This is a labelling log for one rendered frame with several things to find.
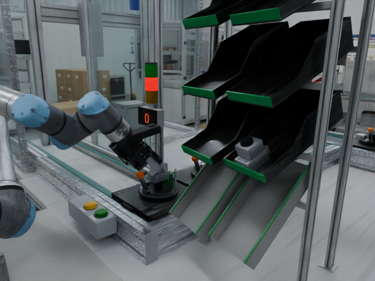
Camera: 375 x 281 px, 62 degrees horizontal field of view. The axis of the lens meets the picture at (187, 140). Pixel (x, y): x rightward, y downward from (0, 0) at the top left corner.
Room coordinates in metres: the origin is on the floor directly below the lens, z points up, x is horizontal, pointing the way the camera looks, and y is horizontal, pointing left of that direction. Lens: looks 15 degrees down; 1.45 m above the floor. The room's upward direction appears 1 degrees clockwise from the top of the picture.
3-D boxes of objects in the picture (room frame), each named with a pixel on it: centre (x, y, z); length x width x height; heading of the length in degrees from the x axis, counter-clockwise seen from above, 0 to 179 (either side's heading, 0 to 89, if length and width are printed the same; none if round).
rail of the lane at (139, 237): (1.11, 0.40, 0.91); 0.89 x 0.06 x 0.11; 43
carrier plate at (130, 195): (1.01, 0.10, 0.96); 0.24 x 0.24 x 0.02; 43
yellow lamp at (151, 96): (1.23, 0.14, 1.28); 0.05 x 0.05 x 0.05
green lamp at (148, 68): (1.23, 0.14, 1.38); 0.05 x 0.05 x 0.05
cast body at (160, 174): (1.02, 0.09, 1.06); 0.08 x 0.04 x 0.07; 133
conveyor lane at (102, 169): (1.25, 0.29, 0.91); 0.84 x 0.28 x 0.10; 43
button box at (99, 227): (0.93, 0.31, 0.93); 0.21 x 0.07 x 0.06; 43
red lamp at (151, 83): (1.23, 0.14, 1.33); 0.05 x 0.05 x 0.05
